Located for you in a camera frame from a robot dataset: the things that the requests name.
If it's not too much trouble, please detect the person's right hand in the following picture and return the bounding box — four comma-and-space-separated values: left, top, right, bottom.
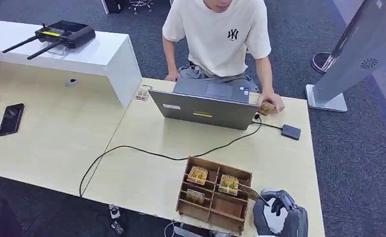
165, 70, 181, 82

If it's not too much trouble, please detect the short black cable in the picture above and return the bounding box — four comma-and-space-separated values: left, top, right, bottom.
251, 114, 283, 130

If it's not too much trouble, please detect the black remote controller with antennas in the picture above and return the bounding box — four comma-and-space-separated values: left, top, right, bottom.
1, 20, 96, 61

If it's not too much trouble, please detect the clear card holder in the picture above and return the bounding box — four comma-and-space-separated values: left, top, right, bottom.
134, 85, 153, 101

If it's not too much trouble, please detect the round metal stanchion base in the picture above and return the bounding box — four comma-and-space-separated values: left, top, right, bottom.
311, 52, 333, 74

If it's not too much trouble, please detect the white desk riser shelf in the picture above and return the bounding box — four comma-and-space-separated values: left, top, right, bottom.
0, 19, 143, 109

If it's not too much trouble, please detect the long black cable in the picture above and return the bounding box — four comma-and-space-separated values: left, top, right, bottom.
78, 118, 263, 198

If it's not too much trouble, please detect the grey kiosk stand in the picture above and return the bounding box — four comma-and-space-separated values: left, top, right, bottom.
306, 0, 386, 113

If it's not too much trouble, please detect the clear acrylic stand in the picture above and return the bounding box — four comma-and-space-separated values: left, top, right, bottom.
46, 44, 66, 56

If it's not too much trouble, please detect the person's left hand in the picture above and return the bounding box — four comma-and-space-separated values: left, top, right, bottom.
258, 91, 285, 114

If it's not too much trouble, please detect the chrome chair base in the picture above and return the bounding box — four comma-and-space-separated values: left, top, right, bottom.
129, 0, 154, 12

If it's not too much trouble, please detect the black box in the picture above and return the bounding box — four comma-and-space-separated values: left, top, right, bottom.
101, 0, 130, 14

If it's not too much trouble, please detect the white cable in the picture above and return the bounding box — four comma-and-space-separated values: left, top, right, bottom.
163, 221, 176, 237

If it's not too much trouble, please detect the person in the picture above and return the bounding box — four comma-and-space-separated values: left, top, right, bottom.
161, 0, 285, 114

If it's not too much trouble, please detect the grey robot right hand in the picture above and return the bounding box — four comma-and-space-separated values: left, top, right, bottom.
252, 189, 309, 237

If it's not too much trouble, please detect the black smartphone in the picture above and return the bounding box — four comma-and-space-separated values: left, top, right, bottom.
0, 103, 25, 137

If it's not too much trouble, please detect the small black card reader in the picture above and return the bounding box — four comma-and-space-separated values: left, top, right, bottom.
281, 123, 302, 141

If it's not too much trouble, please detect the small dark floor device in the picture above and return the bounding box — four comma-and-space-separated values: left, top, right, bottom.
110, 221, 125, 235

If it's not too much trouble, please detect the grey laptop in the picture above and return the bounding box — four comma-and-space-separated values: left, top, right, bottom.
148, 77, 260, 131

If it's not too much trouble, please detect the wooden compartment box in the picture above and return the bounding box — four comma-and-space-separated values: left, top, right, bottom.
175, 156, 253, 236

